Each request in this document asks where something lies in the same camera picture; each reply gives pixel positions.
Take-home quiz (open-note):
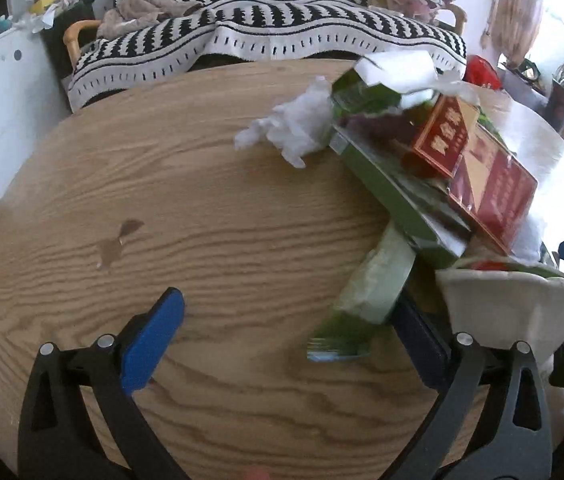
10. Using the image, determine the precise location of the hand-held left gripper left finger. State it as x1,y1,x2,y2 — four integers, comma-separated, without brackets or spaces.
18,287,190,480

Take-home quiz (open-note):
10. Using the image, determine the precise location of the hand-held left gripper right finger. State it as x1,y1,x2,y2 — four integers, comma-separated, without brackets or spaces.
389,292,555,480

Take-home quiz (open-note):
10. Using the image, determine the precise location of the green and white plastic wrapper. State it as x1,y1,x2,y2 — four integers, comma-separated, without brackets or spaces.
307,220,417,363

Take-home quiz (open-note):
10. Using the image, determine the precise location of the red and green packet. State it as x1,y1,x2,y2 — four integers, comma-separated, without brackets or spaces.
462,258,564,279

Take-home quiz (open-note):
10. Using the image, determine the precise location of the large red box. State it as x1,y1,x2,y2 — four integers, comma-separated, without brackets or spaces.
447,125,539,256

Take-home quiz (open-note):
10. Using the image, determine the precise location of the round wooden table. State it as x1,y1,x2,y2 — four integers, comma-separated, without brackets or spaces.
0,57,564,480

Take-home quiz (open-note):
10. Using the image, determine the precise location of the flat green cardboard box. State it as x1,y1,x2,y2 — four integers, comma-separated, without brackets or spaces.
329,127,473,268

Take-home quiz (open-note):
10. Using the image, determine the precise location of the small red box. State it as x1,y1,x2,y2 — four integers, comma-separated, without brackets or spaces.
402,94,481,179

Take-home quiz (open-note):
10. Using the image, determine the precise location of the red bag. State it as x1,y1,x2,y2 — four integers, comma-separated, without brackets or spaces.
463,55,504,90

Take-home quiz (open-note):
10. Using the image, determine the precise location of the crumpled white tissue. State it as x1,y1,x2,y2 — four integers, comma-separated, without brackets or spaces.
234,76,335,168

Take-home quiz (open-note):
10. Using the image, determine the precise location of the beige curtain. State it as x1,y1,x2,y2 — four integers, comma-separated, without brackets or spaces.
489,0,554,63

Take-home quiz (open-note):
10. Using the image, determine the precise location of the dark green snack bag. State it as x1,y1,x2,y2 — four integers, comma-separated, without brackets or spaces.
329,50,444,126

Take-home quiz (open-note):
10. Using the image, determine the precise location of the white cabinet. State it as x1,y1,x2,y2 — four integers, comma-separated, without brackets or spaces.
0,20,73,202

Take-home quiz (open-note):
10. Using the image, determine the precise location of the rattan sofa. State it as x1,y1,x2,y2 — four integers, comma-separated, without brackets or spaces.
62,2,469,63

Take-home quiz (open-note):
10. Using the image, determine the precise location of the black bag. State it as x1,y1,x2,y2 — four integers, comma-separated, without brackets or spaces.
42,0,98,80

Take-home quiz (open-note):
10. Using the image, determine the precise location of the beige cloth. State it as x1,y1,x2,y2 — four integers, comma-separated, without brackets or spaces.
96,0,205,40

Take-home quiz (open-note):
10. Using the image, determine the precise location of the black and white striped blanket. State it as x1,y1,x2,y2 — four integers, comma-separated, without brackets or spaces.
66,0,468,112

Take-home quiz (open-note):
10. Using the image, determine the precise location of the yellow toy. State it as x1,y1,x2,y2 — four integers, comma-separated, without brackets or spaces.
29,0,75,16

